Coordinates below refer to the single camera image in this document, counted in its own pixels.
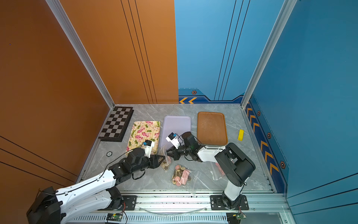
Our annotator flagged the brown plastic tray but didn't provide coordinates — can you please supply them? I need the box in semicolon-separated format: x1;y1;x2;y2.
197;112;228;146

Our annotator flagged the ziploc bag of pink cookies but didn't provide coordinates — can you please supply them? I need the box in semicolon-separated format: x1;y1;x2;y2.
210;162;225;181

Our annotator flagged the lavender plastic tray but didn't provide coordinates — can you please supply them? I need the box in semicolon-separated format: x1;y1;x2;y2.
159;115;192;150

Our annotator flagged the green circuit board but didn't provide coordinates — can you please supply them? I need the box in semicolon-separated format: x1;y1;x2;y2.
106;213;123;223
226;213;247;224

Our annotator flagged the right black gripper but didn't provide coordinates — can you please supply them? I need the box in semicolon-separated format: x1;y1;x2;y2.
164;144;192;161

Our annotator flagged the black white chessboard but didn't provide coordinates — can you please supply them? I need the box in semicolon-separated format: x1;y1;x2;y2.
98;106;134;142

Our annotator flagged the left green circuit board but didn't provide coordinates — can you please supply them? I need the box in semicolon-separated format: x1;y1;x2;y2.
106;213;123;223

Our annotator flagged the ziploc bag of beige cookies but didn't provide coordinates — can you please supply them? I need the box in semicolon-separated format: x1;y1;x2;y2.
158;147;171;172

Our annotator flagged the right green circuit board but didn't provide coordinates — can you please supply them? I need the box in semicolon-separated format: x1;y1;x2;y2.
226;213;247;224

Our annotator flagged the ziploc bag of mixed cookies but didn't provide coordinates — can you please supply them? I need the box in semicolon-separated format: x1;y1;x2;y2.
172;164;200;195

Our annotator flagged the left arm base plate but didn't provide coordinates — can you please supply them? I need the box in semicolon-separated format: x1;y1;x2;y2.
100;195;137;211

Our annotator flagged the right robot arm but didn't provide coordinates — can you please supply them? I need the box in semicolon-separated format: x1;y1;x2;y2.
166;132;256;210

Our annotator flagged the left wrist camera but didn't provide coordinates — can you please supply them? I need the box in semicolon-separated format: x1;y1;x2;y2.
143;140;155;158

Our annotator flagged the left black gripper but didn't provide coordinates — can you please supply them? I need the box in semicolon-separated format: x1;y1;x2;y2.
131;154;167;175

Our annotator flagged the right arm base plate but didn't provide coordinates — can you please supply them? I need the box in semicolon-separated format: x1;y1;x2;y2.
210;194;249;211

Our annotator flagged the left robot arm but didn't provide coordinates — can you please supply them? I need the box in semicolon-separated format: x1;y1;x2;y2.
26;148;165;224

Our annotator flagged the floral pattern tray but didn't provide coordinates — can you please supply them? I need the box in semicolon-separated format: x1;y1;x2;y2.
126;121;160;155

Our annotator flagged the yellow rectangular block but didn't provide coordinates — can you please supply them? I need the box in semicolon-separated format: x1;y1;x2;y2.
238;129;244;141

